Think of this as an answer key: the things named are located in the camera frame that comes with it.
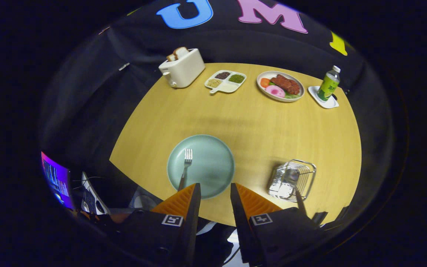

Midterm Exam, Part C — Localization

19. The pale green plate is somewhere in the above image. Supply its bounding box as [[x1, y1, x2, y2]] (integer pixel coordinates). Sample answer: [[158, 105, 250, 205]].
[[167, 134, 235, 200]]

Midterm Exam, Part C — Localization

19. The pink ring food slice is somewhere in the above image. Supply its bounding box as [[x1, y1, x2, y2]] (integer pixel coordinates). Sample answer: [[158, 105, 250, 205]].
[[265, 85, 285, 98]]

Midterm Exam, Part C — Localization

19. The metal fork dark handle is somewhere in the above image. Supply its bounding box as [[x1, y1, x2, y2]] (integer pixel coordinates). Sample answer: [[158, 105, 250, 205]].
[[178, 149, 193, 191]]

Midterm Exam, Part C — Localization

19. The metal wire basket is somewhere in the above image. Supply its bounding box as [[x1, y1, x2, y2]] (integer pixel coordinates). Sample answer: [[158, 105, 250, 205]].
[[268, 159, 317, 203]]

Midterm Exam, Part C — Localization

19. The white divided bean dish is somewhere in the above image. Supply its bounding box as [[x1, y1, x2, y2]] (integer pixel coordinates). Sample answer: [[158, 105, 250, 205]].
[[204, 70, 247, 95]]

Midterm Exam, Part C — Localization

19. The red meat piece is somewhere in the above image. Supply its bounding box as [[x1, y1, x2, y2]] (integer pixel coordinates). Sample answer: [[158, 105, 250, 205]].
[[271, 74, 301, 95]]

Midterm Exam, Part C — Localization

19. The white toaster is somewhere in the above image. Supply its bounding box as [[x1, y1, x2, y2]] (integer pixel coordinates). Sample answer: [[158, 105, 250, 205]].
[[158, 48, 206, 89]]

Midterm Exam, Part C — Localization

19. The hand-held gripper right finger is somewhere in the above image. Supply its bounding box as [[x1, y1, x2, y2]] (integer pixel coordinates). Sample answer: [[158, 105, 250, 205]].
[[230, 182, 329, 267]]

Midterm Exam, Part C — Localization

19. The white plate with food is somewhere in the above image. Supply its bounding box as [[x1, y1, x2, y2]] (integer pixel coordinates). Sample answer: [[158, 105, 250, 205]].
[[256, 71, 305, 102]]

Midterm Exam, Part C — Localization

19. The computer monitor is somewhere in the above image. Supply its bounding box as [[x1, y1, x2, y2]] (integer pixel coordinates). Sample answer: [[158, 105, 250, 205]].
[[41, 151, 75, 211]]

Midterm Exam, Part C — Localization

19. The green drink bottle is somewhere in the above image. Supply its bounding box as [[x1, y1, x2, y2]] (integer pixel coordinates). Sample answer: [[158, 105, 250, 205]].
[[317, 66, 341, 102]]

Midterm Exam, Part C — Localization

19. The white square coaster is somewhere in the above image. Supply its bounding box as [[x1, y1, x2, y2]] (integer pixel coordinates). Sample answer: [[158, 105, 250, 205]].
[[308, 86, 340, 109]]

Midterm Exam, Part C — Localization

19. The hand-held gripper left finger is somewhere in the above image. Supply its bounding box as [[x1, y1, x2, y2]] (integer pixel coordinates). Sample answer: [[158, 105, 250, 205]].
[[112, 183, 202, 267]]

